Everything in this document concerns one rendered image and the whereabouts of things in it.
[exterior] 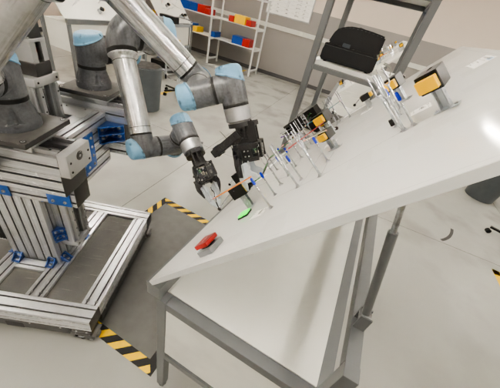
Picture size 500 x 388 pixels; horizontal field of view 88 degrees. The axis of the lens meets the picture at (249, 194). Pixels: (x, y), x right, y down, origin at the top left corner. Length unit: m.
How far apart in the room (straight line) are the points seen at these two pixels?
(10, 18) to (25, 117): 0.35
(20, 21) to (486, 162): 0.89
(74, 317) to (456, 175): 1.61
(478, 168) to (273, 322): 0.77
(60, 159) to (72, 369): 1.13
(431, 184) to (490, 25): 8.02
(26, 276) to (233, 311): 1.28
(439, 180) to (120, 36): 0.95
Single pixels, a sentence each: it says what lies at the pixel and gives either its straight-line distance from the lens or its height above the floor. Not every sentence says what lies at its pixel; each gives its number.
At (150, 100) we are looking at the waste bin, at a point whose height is 0.19.
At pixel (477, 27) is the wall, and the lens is 8.33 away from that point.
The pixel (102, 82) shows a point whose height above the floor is 1.20.
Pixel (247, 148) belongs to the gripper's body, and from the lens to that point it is 0.76.
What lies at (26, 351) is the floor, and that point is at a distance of 1.92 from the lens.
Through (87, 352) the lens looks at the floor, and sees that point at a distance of 1.83.
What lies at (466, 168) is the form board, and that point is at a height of 1.54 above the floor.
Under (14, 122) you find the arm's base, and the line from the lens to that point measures 1.12.
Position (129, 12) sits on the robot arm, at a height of 1.55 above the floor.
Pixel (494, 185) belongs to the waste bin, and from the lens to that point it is 5.06.
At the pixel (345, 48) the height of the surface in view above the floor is 1.55.
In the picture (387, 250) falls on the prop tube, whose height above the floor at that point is 1.27.
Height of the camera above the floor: 1.64
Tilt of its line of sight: 36 degrees down
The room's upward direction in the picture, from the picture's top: 15 degrees clockwise
